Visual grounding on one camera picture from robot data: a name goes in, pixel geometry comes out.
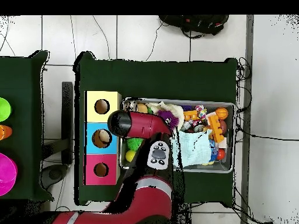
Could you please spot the green spiky rubber ball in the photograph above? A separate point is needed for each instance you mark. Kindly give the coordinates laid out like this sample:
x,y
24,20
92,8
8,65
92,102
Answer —
x,y
134,142

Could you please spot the mint green waffle cloth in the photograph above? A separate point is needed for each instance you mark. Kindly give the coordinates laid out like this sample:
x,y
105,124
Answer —
x,y
193,149

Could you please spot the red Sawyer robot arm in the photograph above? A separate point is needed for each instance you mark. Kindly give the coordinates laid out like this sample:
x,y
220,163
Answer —
x,y
144,124

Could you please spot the wooden box with three holes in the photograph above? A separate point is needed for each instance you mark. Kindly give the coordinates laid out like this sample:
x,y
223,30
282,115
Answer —
x,y
91,109

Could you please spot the purple spiky monster toy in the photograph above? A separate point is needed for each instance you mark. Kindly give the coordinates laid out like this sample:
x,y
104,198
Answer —
x,y
169,119

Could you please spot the cream knitted cloth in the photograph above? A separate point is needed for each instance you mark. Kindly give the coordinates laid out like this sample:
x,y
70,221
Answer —
x,y
178,112

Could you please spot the yellow ball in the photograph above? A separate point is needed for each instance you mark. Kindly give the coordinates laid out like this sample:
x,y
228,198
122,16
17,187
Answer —
x,y
130,155

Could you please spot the short orange building block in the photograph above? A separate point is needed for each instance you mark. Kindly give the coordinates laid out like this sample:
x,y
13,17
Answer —
x,y
190,115

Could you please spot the dark green table cloth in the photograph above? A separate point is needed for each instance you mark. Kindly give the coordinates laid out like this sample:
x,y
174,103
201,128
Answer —
x,y
151,79
18,81

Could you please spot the long orange building block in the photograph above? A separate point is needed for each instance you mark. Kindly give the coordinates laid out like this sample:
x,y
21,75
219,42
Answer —
x,y
216,129

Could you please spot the small orange basketball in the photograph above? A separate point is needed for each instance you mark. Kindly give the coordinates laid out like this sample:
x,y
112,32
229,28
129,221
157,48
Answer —
x,y
221,113

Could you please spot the black upright panel on stand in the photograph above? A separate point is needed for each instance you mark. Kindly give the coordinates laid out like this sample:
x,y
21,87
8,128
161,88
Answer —
x,y
67,116

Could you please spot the black backpack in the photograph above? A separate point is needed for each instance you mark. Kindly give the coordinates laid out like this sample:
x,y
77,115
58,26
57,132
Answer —
x,y
196,23

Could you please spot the orange plastic cone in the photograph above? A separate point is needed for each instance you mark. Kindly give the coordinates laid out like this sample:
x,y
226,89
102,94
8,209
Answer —
x,y
5,132

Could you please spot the green plastic cup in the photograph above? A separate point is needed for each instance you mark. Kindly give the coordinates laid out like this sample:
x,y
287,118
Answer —
x,y
4,109

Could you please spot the magenta plastic bowl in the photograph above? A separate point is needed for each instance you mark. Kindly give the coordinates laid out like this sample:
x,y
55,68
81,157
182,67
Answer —
x,y
7,175

